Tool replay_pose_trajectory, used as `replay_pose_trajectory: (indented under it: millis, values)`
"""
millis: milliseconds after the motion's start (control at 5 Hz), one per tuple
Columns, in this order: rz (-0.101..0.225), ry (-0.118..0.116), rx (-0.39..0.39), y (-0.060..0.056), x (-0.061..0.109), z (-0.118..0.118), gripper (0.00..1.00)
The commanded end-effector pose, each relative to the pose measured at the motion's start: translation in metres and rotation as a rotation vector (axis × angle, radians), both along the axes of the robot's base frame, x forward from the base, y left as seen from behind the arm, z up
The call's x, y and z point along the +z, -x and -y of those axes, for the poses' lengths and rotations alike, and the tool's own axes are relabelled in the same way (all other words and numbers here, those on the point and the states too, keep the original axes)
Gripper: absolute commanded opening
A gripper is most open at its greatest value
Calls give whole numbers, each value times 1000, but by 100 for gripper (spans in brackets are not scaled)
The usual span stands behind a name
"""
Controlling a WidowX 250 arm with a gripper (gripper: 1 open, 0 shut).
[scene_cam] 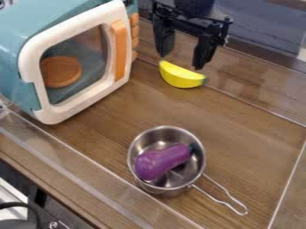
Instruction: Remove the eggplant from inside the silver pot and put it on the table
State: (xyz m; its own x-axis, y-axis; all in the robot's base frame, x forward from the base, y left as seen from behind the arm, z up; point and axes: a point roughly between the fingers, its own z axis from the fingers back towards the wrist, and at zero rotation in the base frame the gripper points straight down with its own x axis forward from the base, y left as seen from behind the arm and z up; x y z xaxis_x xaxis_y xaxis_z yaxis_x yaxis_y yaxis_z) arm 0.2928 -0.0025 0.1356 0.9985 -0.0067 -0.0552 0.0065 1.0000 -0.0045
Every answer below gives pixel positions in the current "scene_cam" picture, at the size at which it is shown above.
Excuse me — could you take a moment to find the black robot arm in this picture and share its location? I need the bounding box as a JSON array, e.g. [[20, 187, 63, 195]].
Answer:
[[152, 0, 233, 70]]

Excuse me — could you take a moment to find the black cable bottom left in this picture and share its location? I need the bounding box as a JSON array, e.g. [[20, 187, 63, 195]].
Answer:
[[0, 201, 45, 229]]

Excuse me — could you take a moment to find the purple toy eggplant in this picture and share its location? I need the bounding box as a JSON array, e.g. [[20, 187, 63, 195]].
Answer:
[[134, 143, 196, 181]]

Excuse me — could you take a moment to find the teal toy microwave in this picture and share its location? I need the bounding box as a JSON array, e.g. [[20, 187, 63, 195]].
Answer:
[[0, 0, 139, 124]]

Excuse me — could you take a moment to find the orange microwave turntable plate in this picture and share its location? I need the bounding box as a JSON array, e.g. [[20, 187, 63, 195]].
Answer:
[[40, 55, 83, 89]]

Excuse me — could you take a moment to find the silver pot with wire handle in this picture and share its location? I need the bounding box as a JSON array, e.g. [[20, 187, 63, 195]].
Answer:
[[127, 125, 249, 216]]

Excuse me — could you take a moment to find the clear acrylic table barrier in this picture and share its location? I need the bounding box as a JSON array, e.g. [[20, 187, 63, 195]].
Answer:
[[0, 101, 202, 229]]

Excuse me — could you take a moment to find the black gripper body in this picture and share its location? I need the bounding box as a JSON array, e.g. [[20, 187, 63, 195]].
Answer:
[[151, 1, 233, 46]]

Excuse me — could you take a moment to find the yellow toy banana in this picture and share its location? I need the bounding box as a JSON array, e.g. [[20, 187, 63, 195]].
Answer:
[[159, 61, 207, 89]]

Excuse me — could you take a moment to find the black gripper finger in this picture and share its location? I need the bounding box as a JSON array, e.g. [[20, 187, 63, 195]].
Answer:
[[192, 35, 221, 70], [152, 18, 175, 57]]

